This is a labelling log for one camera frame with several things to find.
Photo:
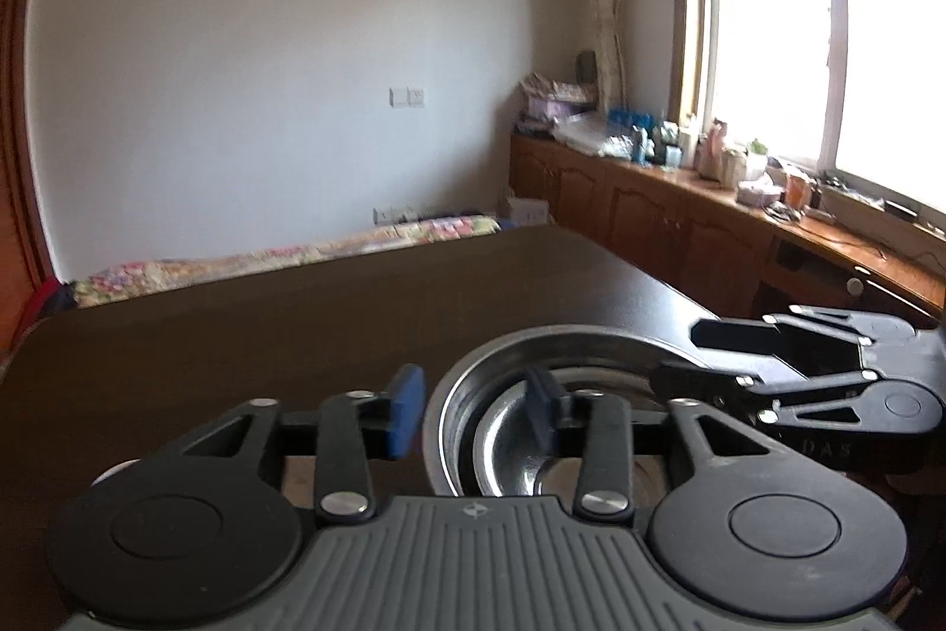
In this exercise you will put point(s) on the floral blanket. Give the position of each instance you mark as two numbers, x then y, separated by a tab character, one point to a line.
259	258

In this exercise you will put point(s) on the red cloth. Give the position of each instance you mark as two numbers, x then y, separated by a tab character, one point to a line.
52	298

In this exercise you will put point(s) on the grey round object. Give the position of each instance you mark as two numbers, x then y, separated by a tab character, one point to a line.
586	68

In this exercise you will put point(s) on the window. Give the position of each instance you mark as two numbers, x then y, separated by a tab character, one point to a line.
813	47

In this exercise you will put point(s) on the wooden window cabinet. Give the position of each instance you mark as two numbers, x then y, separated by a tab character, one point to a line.
665	224

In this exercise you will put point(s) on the large steel bowl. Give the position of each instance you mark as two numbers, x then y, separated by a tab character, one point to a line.
458	391

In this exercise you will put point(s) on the white wall switch plate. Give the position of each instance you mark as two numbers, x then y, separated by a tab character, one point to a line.
408	97

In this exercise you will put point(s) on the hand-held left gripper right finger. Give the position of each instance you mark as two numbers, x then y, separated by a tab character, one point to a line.
543	413

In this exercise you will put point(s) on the pile of folded fabrics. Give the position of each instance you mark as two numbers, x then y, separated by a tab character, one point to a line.
550	99

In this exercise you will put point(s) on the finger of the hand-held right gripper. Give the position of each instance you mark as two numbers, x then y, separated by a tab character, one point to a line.
687	380
724	335

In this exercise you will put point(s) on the wooden louvered wardrobe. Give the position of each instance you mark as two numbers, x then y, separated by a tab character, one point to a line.
18	121

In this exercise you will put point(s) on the white cardboard box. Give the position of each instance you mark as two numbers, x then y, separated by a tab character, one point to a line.
528	211

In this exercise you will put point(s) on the windowsill clutter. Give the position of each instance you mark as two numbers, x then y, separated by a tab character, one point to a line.
835	195

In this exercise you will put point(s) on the clear plastic bag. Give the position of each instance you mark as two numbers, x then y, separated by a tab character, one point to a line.
591	136

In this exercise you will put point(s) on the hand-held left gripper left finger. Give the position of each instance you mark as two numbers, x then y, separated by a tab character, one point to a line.
405	413

